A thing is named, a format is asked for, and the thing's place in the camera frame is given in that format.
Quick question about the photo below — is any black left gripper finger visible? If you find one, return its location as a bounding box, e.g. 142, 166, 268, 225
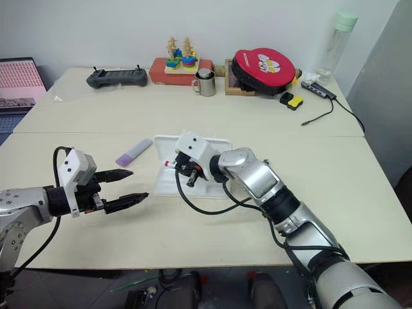
104, 192, 150, 215
93, 169, 135, 185

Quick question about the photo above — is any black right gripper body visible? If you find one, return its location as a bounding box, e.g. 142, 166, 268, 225
173, 152, 207, 188

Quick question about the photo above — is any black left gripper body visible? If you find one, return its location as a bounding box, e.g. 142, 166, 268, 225
75, 175, 108, 215

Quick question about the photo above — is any white plastic pencil case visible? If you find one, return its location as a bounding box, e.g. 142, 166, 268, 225
152, 134, 234, 200

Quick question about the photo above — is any purple marker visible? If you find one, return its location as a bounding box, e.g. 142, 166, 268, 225
115, 138, 154, 167

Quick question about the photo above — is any red black round case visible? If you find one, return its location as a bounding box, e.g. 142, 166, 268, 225
231, 47, 298, 97

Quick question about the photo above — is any thin green stick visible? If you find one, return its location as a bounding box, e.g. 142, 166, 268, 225
110, 273, 162, 293

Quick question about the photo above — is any stainless steel mug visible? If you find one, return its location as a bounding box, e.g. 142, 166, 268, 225
191, 68, 218, 97

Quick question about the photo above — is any brown wooden tray box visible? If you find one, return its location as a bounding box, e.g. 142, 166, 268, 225
223, 57, 258, 97

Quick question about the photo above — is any red cardboard box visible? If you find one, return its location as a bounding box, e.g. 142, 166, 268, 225
148, 57, 214, 87

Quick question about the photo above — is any black handheld remote controller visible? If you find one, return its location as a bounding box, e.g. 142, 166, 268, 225
86, 66, 149, 89

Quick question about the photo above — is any wooden colourful stacking toy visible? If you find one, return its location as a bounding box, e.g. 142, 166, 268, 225
164, 36, 201, 75

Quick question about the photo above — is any dark rounded shape under table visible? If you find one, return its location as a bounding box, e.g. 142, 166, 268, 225
247, 270, 292, 309
124, 269, 204, 309

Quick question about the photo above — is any yellow black eraser block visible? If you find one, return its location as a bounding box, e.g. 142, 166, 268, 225
286, 95, 304, 111

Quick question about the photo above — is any laptop with pink screen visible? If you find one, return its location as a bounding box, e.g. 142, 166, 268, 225
0, 57, 49, 133

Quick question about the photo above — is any grey usb hub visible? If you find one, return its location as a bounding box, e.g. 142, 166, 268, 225
300, 80, 338, 100

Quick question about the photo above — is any clear bottle with green lid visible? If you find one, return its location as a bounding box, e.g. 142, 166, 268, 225
316, 10, 359, 83

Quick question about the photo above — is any dark chair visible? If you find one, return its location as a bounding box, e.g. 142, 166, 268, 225
393, 166, 412, 223

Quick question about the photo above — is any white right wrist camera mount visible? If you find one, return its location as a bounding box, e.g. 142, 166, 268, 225
174, 131, 223, 182

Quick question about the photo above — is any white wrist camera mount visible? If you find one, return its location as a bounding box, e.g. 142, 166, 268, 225
59, 148, 98, 218
174, 131, 223, 182

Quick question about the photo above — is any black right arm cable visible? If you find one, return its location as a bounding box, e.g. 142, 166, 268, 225
174, 167, 350, 309

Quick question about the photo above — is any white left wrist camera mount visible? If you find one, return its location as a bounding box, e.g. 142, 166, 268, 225
59, 148, 98, 218

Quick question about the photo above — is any black usb hub cable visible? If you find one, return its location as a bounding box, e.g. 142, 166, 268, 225
301, 96, 367, 135

